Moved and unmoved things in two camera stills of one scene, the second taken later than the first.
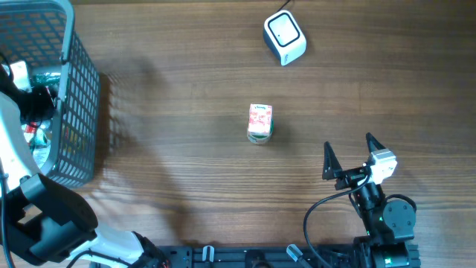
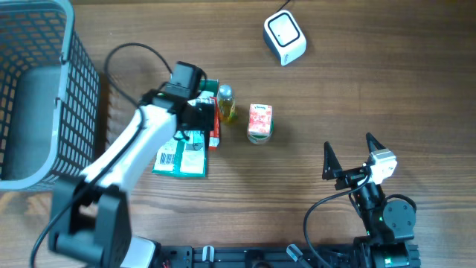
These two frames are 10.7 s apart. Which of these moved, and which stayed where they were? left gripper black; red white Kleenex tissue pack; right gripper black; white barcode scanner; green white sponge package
Moved: green white sponge package; left gripper black
Stayed: right gripper black; white barcode scanner; red white Kleenex tissue pack
